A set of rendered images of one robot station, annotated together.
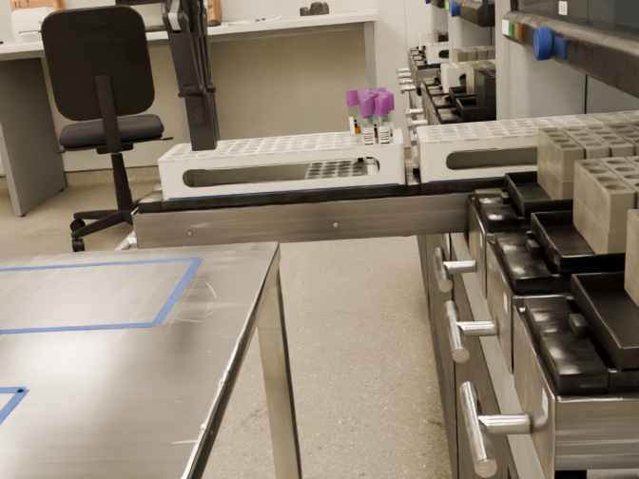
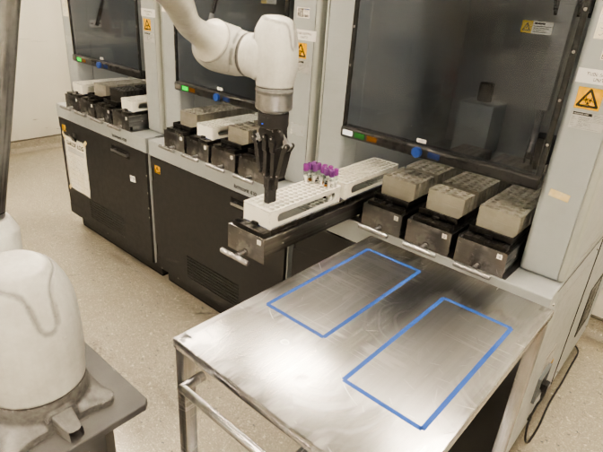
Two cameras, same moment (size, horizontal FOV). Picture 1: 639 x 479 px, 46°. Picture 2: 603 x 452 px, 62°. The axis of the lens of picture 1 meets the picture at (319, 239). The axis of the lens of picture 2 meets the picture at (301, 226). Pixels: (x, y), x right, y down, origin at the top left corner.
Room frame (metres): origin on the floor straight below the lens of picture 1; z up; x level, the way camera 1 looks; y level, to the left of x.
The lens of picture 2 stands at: (0.19, 1.10, 1.37)
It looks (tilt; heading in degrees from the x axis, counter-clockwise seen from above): 25 degrees down; 304
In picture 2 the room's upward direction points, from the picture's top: 4 degrees clockwise
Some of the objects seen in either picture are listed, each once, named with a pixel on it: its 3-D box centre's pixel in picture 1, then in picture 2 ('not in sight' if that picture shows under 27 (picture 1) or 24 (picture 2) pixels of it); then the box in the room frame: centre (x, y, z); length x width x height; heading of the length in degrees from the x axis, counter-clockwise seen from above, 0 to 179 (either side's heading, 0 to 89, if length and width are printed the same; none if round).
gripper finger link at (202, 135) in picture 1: (201, 122); (271, 189); (0.93, 0.13, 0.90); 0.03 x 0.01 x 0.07; 84
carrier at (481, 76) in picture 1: (486, 91); not in sight; (1.30, -0.31, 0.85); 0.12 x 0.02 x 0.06; 174
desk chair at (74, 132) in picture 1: (115, 124); not in sight; (3.48, 0.89, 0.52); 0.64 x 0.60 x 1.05; 14
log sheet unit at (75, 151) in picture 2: not in sight; (74, 165); (2.65, -0.35, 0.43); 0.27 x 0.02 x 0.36; 174
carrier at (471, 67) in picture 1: (474, 80); (240, 135); (1.45, -0.32, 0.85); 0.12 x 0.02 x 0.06; 175
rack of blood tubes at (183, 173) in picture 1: (285, 167); (294, 203); (0.93, 0.03, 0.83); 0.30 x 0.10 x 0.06; 84
